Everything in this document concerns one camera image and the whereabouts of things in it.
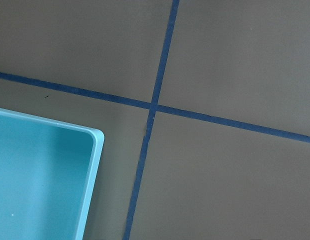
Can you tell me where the brown paper table cover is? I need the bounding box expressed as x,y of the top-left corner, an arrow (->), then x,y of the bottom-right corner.
0,0 -> 310,240

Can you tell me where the teal plastic bin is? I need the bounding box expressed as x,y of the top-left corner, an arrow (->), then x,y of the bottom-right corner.
0,108 -> 105,240

